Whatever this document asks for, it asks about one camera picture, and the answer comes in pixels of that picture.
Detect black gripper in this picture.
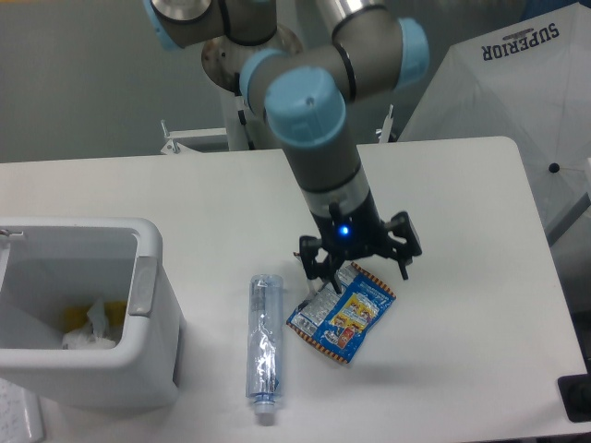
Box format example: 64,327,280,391
299,188,422,293

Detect blue snack wrapper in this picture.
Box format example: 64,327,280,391
286,262,396,365

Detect clear crushed plastic bottle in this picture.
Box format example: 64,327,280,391
246,274,283,416

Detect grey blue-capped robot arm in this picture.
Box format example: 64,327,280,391
144,1,429,282

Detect white plastic trash can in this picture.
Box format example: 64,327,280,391
1,217,184,409

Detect white umbrella with lettering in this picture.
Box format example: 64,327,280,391
400,3,590,228

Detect black device at table edge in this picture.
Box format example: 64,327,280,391
558,374,590,423

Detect white crumpled tissue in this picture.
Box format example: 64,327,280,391
62,298,116,351

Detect yellow wrapper in bin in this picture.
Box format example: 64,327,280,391
63,301,127,332

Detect white right mounting bracket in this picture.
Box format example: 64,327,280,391
376,103,397,143

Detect white mounting bracket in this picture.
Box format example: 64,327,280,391
376,103,397,143
160,120,229,155

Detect white left mounting bracket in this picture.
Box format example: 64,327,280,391
160,120,229,155

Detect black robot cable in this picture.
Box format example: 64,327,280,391
234,71,256,151

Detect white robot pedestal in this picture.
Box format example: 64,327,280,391
200,23,306,152

